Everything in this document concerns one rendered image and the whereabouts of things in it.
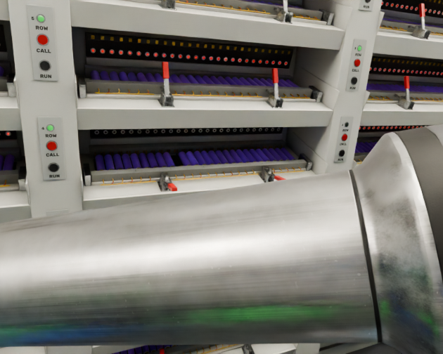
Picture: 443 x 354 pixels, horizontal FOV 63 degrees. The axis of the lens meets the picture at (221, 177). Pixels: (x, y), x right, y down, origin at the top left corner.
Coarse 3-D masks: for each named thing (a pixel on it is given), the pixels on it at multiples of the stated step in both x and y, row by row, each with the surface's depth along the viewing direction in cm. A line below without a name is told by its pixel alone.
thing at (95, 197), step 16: (96, 144) 88; (288, 144) 110; (304, 144) 103; (80, 160) 86; (320, 160) 97; (80, 176) 72; (240, 176) 92; (256, 176) 93; (288, 176) 96; (96, 192) 77; (112, 192) 77; (128, 192) 78; (144, 192) 79; (160, 192) 80; (176, 192) 81; (192, 192) 83; (96, 208) 76
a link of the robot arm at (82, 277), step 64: (256, 192) 18; (320, 192) 17; (384, 192) 15; (0, 256) 21; (64, 256) 20; (128, 256) 18; (192, 256) 17; (256, 256) 16; (320, 256) 15; (384, 256) 14; (0, 320) 21; (64, 320) 20; (128, 320) 18; (192, 320) 17; (256, 320) 16; (320, 320) 16; (384, 320) 15
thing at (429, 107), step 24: (384, 72) 116; (408, 72) 120; (432, 72) 124; (384, 96) 105; (408, 96) 102; (432, 96) 113; (360, 120) 96; (384, 120) 100; (408, 120) 103; (432, 120) 107
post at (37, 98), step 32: (32, 0) 60; (64, 0) 62; (64, 32) 63; (64, 64) 65; (32, 96) 64; (64, 96) 66; (32, 128) 66; (64, 128) 68; (32, 160) 68; (32, 192) 70; (64, 192) 72; (64, 352) 83
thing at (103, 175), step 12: (144, 168) 83; (156, 168) 84; (168, 168) 85; (180, 168) 86; (192, 168) 87; (204, 168) 88; (216, 168) 89; (228, 168) 90; (240, 168) 91; (252, 168) 93; (276, 168) 96; (288, 168) 98; (300, 168) 99; (96, 180) 79; (108, 180) 80; (120, 180) 81; (132, 180) 81
